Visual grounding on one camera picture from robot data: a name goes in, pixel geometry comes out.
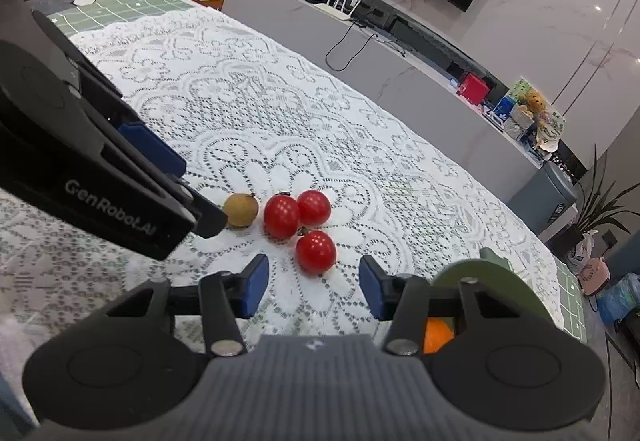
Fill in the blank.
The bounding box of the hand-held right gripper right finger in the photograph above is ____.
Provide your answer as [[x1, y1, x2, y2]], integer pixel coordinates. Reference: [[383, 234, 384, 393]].
[[359, 255, 548, 356]]

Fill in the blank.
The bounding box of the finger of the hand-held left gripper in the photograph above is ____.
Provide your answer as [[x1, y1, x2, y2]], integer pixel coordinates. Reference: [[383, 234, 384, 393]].
[[100, 118, 229, 239], [32, 11, 124, 98]]

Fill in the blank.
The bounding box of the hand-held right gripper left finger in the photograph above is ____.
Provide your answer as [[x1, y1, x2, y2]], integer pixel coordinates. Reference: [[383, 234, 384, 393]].
[[105, 253, 270, 357]]

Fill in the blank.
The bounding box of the red cherry tomato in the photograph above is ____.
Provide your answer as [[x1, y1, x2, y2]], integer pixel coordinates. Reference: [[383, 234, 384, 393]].
[[297, 190, 332, 227], [263, 193, 301, 240], [296, 230, 337, 275]]

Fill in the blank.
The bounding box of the brown kiwi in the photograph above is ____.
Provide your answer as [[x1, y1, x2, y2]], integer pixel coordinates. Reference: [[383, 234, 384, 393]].
[[222, 192, 260, 228]]

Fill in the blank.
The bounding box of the orange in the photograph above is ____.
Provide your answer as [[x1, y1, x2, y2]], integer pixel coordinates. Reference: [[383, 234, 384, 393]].
[[424, 318, 456, 355]]

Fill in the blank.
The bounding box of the green colander bowl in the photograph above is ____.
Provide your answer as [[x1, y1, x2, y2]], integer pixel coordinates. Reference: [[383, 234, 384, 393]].
[[431, 246, 565, 328]]

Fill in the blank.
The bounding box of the white lace tablecloth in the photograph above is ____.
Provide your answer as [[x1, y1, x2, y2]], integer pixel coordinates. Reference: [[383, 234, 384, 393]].
[[0, 7, 563, 342]]

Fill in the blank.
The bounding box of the grey pedal trash can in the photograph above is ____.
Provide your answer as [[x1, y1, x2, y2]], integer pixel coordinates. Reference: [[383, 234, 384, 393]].
[[507, 161, 578, 234]]

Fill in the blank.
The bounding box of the potted plant with long leaves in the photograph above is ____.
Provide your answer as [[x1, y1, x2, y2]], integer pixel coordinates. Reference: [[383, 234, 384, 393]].
[[550, 143, 640, 257]]

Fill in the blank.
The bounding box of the grey television counter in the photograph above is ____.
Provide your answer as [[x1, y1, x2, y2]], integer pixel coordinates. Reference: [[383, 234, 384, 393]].
[[197, 0, 556, 202]]

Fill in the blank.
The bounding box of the white plastic bag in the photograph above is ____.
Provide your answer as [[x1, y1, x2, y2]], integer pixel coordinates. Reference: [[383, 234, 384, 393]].
[[565, 231, 598, 274]]

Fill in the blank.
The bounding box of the pink round appliance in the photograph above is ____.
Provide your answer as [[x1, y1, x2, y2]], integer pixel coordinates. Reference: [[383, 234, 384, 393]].
[[577, 257, 612, 298]]

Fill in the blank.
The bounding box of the blue box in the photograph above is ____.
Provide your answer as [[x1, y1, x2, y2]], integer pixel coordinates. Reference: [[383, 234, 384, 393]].
[[492, 96, 518, 122]]

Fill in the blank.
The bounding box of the red box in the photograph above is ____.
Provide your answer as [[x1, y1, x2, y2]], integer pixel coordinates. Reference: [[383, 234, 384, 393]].
[[457, 72, 491, 108]]

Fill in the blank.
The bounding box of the white cap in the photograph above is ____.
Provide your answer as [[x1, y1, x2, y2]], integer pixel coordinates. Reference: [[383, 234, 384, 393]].
[[535, 123, 563, 152]]

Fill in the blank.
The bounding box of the white router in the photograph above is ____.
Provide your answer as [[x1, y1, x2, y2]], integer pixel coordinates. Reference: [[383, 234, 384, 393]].
[[314, 0, 365, 22]]

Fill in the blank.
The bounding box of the colourful picture card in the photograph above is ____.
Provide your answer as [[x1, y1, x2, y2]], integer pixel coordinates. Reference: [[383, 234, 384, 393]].
[[502, 78, 566, 132]]

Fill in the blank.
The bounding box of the blue water bottle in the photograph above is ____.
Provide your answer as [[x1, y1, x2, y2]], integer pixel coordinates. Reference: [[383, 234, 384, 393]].
[[597, 272, 640, 326]]

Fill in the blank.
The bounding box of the black soundbar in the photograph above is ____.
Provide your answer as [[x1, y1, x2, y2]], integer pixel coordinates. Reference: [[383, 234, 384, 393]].
[[390, 16, 451, 66]]

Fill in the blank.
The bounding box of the black cable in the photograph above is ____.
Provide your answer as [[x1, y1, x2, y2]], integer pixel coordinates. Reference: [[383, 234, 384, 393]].
[[325, 18, 378, 72]]

